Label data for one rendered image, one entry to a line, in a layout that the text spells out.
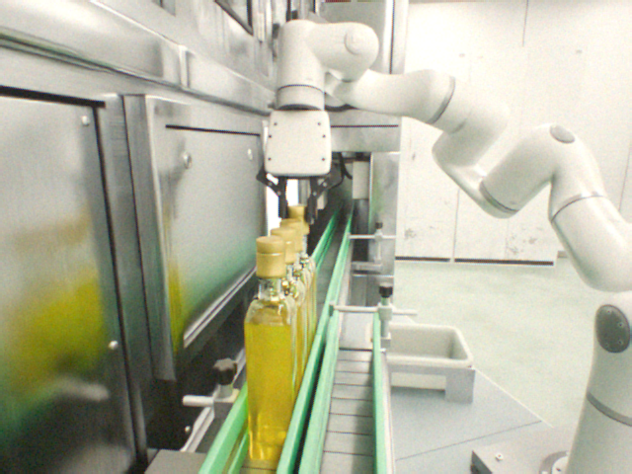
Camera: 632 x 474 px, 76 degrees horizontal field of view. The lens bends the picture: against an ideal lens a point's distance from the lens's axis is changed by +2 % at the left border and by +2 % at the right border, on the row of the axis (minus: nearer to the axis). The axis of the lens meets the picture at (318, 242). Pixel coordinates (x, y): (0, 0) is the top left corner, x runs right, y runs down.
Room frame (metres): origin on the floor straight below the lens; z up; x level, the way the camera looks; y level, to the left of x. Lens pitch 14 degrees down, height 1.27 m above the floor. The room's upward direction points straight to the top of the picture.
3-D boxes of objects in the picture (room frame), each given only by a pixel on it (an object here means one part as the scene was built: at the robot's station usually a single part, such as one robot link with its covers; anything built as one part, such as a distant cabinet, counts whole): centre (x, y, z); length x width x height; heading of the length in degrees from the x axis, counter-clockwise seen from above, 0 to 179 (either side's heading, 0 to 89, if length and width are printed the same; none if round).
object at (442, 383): (0.83, -0.19, 0.79); 0.27 x 0.17 x 0.08; 83
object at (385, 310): (0.72, -0.11, 0.95); 0.17 x 0.03 x 0.12; 83
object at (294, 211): (0.62, 0.03, 1.15); 0.04 x 0.04 x 0.04
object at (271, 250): (0.45, 0.06, 1.14); 0.04 x 0.04 x 0.04
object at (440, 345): (0.83, -0.22, 0.80); 0.22 x 0.17 x 0.09; 83
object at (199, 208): (0.90, 0.14, 1.15); 0.90 x 0.03 x 0.34; 173
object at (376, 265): (1.36, -0.19, 0.90); 0.17 x 0.05 x 0.22; 83
